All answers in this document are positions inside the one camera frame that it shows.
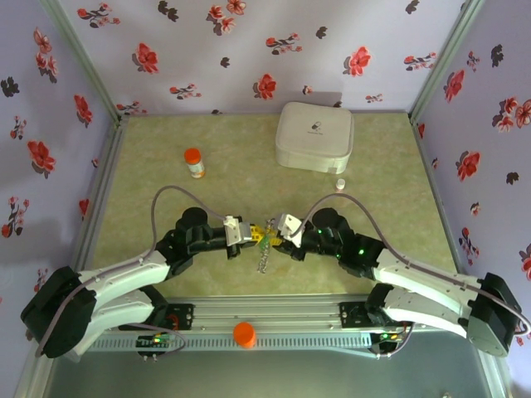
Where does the aluminium table edge rail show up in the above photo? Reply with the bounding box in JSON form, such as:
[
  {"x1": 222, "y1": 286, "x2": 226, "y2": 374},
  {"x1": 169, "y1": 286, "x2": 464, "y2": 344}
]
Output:
[{"x1": 70, "y1": 117, "x2": 129, "y2": 274}]

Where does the small circuit board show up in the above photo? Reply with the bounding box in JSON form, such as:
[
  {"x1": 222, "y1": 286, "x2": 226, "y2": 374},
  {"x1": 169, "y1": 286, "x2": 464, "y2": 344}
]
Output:
[
  {"x1": 371, "y1": 330, "x2": 407, "y2": 346},
  {"x1": 136, "y1": 332, "x2": 176, "y2": 348}
]

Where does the orange plastic cylinder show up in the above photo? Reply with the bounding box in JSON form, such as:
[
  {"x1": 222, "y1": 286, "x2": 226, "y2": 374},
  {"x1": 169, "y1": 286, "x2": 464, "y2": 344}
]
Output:
[{"x1": 232, "y1": 321, "x2": 257, "y2": 350}]

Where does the grey slotted cable duct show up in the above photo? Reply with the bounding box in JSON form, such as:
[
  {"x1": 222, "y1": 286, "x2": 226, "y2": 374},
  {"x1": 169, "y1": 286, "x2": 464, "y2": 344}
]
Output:
[{"x1": 89, "y1": 333, "x2": 374, "y2": 352}]

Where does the long aluminium base rail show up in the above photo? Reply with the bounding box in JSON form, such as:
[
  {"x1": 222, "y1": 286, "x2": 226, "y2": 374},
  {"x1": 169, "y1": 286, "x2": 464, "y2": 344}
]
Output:
[{"x1": 39, "y1": 294, "x2": 497, "y2": 335}]

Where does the orange-capped pill bottle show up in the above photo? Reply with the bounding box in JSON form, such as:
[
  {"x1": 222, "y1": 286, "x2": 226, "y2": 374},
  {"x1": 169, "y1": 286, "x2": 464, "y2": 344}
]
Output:
[{"x1": 183, "y1": 148, "x2": 207, "y2": 180}]

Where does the aluminium frame post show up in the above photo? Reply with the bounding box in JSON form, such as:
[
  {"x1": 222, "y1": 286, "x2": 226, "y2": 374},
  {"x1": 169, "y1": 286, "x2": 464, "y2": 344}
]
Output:
[
  {"x1": 408, "y1": 0, "x2": 486, "y2": 125},
  {"x1": 39, "y1": 0, "x2": 129, "y2": 125}
]

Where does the white zip pill case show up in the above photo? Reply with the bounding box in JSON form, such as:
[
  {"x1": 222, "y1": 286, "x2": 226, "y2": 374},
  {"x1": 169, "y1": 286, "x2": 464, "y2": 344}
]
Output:
[{"x1": 274, "y1": 101, "x2": 356, "y2": 174}]

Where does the silver keyring bunch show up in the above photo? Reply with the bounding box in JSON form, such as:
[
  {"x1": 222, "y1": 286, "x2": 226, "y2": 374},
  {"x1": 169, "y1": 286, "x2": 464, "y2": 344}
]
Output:
[{"x1": 255, "y1": 217, "x2": 280, "y2": 275}]

